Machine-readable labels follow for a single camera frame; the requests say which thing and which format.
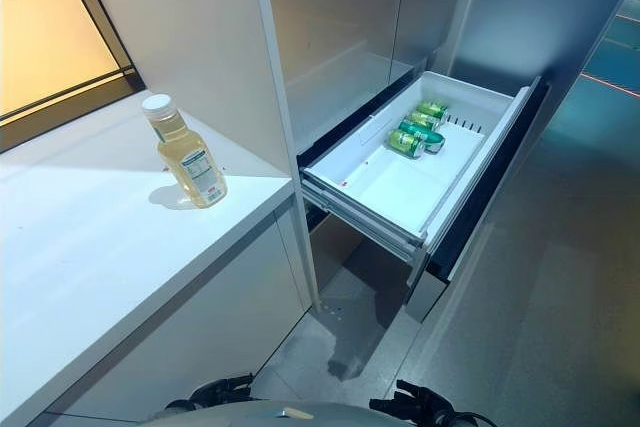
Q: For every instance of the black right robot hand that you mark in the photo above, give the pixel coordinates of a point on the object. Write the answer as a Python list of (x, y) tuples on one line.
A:
[(425, 402)]

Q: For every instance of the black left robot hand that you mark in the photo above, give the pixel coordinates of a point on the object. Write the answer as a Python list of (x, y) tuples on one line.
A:
[(225, 387)]

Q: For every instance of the yellow juice bottle white cap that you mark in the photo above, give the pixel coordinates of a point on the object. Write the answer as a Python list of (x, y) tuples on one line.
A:
[(190, 167)]

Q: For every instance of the white fridge drawer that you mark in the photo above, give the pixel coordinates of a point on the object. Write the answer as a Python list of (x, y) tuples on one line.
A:
[(390, 182)]

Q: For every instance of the stainless steel fridge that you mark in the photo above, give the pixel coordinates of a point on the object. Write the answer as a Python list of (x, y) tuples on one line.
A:
[(340, 22)]

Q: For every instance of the grey robot torso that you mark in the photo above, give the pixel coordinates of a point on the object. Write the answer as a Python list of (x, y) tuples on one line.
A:
[(300, 417)]

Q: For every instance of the dark green drink can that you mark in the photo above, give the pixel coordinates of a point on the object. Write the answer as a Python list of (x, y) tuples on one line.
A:
[(425, 136)]

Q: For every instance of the white tall side panel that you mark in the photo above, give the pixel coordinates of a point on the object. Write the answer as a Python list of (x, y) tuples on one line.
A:
[(280, 97)]

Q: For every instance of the black framed window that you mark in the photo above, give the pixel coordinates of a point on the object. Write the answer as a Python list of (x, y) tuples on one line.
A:
[(50, 22)]

